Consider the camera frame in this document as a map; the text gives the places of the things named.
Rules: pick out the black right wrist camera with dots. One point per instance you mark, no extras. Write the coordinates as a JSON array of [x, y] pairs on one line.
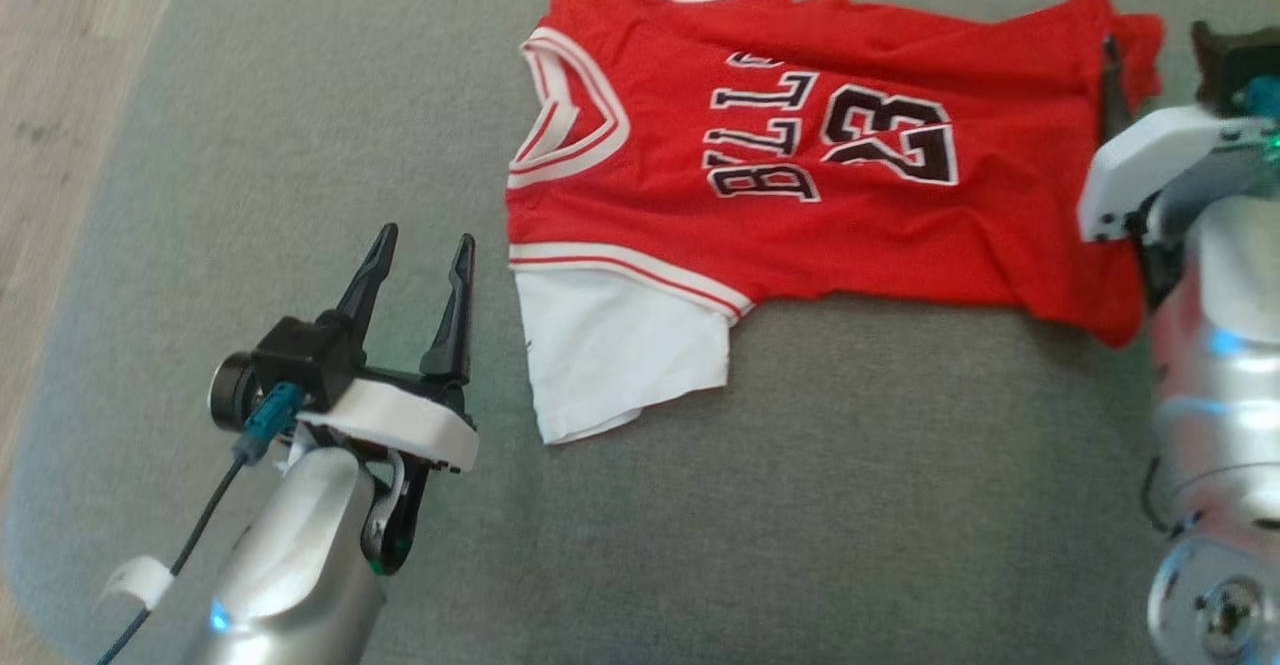
[[1235, 55]]

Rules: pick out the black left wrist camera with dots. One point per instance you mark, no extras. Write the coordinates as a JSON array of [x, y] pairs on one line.
[[300, 355]]

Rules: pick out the red jersey with white sleeves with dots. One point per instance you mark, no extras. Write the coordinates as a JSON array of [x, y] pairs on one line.
[[700, 235]]

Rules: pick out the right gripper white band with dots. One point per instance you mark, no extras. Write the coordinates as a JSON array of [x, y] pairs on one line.
[[1140, 165]]

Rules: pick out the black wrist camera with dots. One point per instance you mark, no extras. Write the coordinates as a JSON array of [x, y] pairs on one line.
[[300, 355], [1235, 55]]

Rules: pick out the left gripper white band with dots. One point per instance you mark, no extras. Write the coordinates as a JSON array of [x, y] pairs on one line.
[[400, 415]]

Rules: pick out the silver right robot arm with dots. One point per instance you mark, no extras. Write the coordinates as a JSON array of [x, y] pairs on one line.
[[1230, 375]]

